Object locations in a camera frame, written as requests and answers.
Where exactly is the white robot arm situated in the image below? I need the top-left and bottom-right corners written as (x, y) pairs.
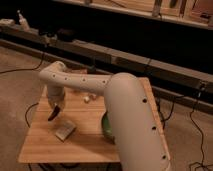
top-left (39, 61), bottom-right (172, 171)

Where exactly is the white sponge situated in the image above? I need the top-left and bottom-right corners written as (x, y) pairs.
top-left (55, 121), bottom-right (76, 142)

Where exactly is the white tube bottle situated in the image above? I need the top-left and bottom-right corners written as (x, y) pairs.
top-left (83, 94), bottom-right (97, 103)

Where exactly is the green bowl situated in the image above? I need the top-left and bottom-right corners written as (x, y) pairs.
top-left (101, 113), bottom-right (115, 144)

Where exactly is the wooden table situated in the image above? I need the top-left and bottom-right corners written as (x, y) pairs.
top-left (18, 78), bottom-right (164, 164)

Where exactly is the black device on ledge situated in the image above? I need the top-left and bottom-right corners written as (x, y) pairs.
top-left (57, 29), bottom-right (75, 42)

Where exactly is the white spray bottle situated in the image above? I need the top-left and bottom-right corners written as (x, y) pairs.
top-left (17, 11), bottom-right (30, 31)

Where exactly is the black floor cable left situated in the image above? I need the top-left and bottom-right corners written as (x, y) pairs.
top-left (0, 43), bottom-right (48, 76)

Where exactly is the black cable right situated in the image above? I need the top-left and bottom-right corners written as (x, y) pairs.
top-left (156, 83), bottom-right (213, 171)

